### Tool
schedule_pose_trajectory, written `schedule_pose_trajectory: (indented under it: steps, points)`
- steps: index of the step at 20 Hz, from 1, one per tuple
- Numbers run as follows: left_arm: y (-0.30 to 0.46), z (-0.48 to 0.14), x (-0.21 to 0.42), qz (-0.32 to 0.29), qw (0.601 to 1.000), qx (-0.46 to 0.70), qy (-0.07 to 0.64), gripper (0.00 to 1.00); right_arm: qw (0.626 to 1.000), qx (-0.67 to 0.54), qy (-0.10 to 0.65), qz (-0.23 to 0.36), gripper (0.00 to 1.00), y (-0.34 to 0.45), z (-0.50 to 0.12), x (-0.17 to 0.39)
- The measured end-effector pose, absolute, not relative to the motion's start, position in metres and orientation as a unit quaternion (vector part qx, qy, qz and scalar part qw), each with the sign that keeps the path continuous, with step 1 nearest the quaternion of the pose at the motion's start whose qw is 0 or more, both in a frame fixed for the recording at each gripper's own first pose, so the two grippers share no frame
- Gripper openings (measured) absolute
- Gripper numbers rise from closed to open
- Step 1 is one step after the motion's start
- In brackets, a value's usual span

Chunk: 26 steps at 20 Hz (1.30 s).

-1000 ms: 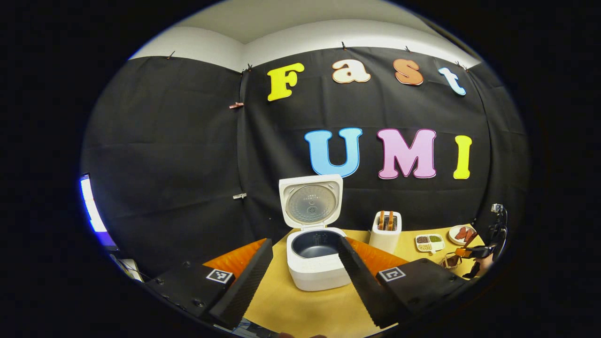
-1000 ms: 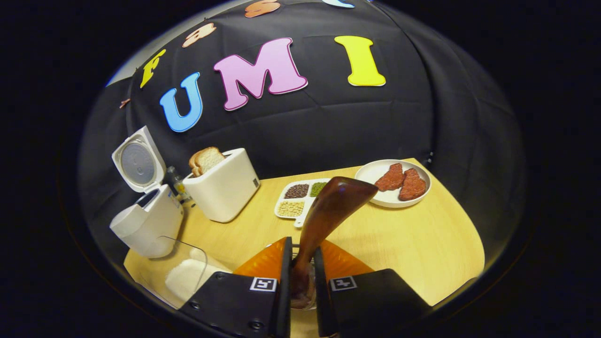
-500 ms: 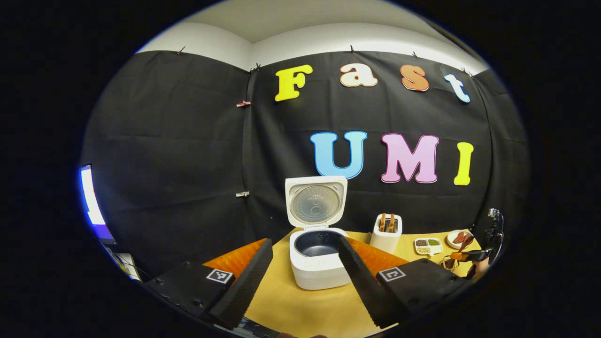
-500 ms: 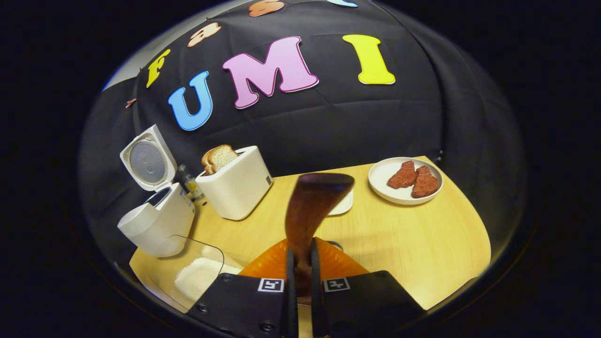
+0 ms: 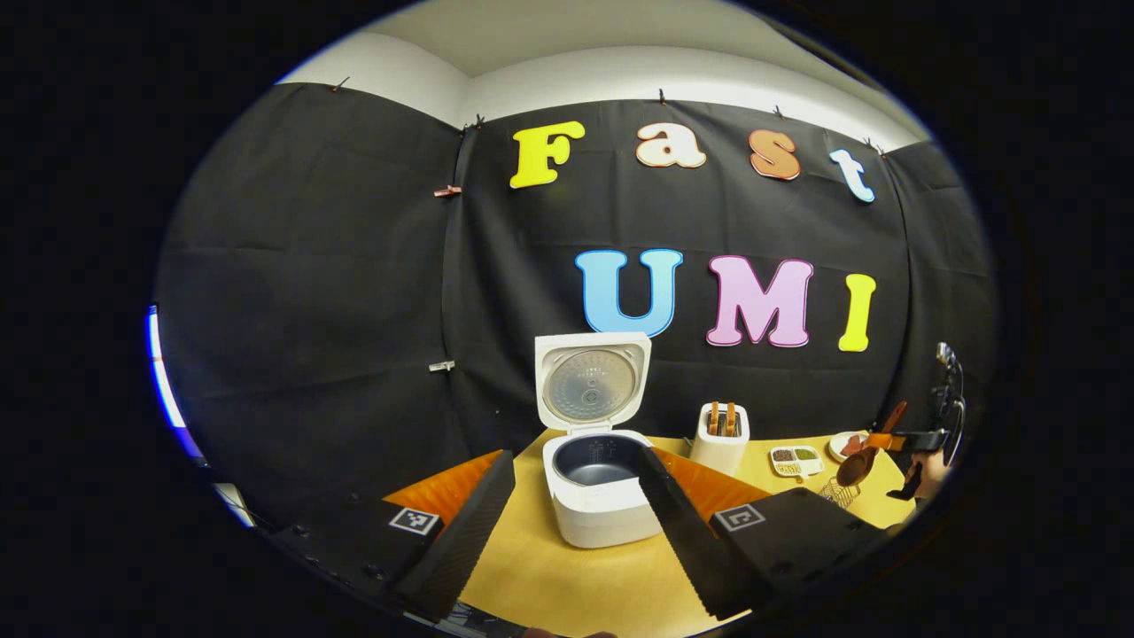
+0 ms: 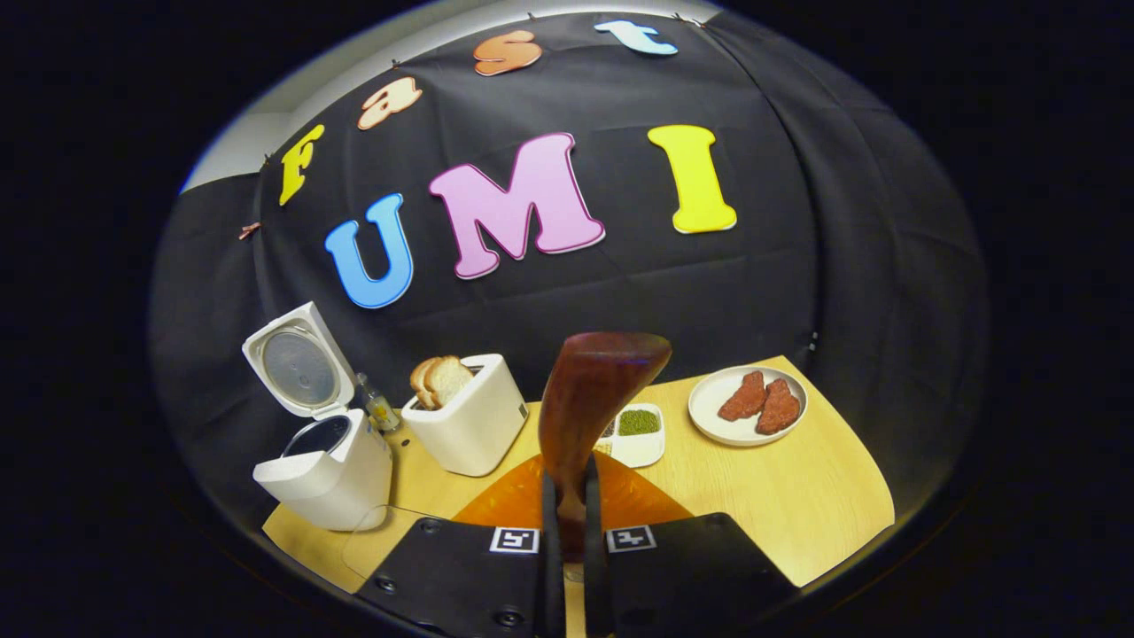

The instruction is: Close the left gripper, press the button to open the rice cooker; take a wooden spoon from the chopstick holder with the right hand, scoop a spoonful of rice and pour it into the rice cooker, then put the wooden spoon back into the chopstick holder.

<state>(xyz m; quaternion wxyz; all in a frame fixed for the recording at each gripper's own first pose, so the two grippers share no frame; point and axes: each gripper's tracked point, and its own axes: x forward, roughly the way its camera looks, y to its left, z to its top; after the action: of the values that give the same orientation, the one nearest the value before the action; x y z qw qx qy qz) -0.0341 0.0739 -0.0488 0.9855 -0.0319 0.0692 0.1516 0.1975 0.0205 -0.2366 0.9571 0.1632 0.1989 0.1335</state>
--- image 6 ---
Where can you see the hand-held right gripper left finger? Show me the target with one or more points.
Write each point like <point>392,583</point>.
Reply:
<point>551,585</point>

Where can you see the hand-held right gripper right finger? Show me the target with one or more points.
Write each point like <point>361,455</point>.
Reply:
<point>595,594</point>

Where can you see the brown wooden spoon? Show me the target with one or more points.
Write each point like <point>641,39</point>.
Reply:
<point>589,399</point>

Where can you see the white rice cooker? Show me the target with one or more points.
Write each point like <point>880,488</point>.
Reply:
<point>337,487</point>

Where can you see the white divided bean dish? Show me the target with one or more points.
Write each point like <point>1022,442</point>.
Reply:
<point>642,447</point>

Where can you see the white toaster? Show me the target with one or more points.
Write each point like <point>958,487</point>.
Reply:
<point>478,425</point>

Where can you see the white round plate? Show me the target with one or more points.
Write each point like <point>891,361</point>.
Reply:
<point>709,416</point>

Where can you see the toast bread slice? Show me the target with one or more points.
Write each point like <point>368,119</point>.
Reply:
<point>450,377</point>
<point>421,381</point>

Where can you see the small glass bottle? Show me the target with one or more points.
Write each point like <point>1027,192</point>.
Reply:
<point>381,409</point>

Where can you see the red meat piece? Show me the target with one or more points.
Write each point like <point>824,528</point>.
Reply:
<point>780,408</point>
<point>744,397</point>

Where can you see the black backdrop cloth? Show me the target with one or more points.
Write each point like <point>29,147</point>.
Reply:
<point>753,283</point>

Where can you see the pink cloth clip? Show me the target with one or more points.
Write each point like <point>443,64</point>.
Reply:
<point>250,230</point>

